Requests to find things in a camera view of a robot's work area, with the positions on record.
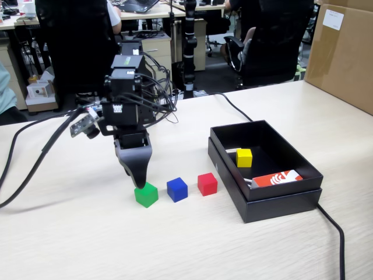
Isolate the person in dark clothes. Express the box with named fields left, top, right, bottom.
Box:
left=224, top=0, right=259, bottom=62

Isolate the beige office desk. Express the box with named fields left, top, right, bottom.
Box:
left=171, top=1, right=227, bottom=12
left=0, top=1, right=187, bottom=32

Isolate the black office chair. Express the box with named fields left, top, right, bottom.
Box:
left=223, top=0, right=315, bottom=90
left=34, top=0, right=125, bottom=97

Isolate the yellow wooden cube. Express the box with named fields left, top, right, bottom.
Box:
left=235, top=148, right=253, bottom=169

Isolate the thin white cable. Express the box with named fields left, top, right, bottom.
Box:
left=226, top=148, right=255, bottom=189

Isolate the orange white printed card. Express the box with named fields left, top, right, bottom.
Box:
left=251, top=169, right=304, bottom=189

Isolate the beige narrow cabinet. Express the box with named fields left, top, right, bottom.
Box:
left=193, top=17, right=208, bottom=72

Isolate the black power cable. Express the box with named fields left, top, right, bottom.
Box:
left=208, top=92, right=346, bottom=280

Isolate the red wooden cube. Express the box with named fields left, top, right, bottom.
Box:
left=197, top=172, right=219, bottom=197

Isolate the green wooden cube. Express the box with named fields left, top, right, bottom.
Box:
left=133, top=181, right=159, bottom=208

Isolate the black cardboard box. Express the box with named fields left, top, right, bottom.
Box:
left=207, top=119, right=325, bottom=224

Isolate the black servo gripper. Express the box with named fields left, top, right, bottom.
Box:
left=97, top=100, right=154, bottom=189

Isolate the green black foam mat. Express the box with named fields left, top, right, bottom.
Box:
left=293, top=64, right=307, bottom=82

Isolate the person in white shirt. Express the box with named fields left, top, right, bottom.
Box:
left=105, top=0, right=123, bottom=36

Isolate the beige drawer cabinet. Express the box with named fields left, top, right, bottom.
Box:
left=0, top=43, right=29, bottom=111
left=140, top=36, right=173, bottom=88

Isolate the small open cardboard box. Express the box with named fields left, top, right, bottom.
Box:
left=25, top=80, right=58, bottom=113

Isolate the bare-board wrist camera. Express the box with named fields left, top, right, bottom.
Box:
left=69, top=112, right=101, bottom=139

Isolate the large brown cardboard box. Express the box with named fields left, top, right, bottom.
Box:
left=304, top=0, right=373, bottom=116

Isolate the black laptop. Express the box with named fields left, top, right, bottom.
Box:
left=112, top=0, right=161, bottom=14

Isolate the person in teal shirt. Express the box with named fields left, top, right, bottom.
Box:
left=0, top=61, right=29, bottom=123

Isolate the black segmented pole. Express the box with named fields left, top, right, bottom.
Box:
left=182, top=0, right=198, bottom=99

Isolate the blue wooden cube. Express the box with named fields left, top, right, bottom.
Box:
left=166, top=177, right=189, bottom=202

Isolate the white shipping label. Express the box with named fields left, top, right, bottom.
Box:
left=322, top=9, right=345, bottom=31

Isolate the thick black camera cable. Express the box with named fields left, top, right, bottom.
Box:
left=0, top=106, right=88, bottom=209

